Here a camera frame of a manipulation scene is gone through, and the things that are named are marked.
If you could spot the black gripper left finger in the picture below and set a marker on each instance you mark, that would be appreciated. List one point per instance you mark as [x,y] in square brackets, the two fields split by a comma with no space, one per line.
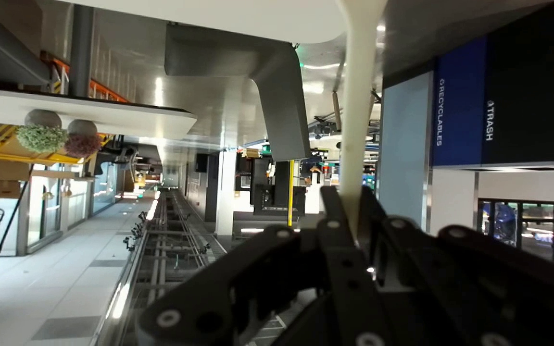
[226,300]

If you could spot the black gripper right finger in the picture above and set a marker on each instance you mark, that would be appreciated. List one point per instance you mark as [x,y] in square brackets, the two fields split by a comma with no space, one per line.
[481,288]

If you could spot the blue trash recycling bin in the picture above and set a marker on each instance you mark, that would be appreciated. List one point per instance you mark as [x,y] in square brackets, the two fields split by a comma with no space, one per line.
[501,96]

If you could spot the dark grey chair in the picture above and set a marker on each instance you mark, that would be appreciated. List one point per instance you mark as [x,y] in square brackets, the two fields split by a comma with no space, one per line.
[277,96]

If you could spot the small pink potted plant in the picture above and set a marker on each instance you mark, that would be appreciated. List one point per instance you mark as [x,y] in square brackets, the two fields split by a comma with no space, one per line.
[83,138]

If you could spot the white background table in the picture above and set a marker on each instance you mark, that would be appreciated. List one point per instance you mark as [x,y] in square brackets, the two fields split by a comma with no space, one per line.
[97,112]

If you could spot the small green potted plant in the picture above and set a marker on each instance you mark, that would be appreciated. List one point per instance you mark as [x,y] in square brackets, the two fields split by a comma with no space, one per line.
[41,135]

